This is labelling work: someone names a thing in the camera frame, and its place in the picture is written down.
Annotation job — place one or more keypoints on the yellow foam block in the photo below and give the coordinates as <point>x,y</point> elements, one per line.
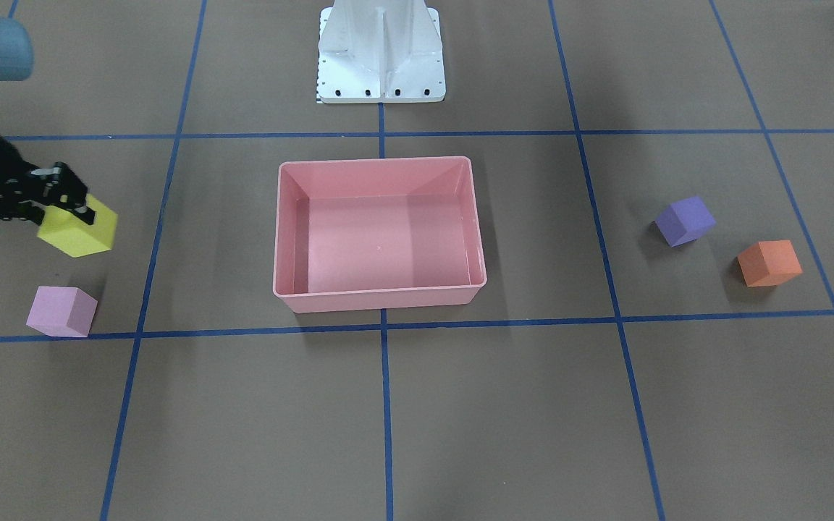
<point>66,232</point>

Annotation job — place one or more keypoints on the pink foam block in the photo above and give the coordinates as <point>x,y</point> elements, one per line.
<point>62,312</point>

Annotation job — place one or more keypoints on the purple foam block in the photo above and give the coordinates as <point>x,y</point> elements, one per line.
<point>684,221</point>

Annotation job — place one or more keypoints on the orange foam block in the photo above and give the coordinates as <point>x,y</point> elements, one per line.
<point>769,263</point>

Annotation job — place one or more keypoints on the pink plastic bin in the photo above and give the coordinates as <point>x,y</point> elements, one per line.
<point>380,233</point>

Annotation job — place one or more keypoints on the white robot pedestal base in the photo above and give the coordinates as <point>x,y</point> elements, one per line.
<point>380,52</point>

